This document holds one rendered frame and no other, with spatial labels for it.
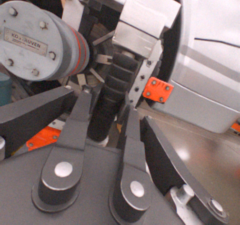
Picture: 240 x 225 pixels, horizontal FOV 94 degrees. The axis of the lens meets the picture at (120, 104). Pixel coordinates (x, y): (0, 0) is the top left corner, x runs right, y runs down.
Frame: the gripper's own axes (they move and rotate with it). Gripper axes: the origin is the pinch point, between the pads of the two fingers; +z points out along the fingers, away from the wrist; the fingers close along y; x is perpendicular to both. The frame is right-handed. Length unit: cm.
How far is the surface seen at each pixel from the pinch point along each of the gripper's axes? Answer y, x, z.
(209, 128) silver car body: 57, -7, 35
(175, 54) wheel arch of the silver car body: 20.7, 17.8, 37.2
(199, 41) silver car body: 27, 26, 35
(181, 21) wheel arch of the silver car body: 16.1, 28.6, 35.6
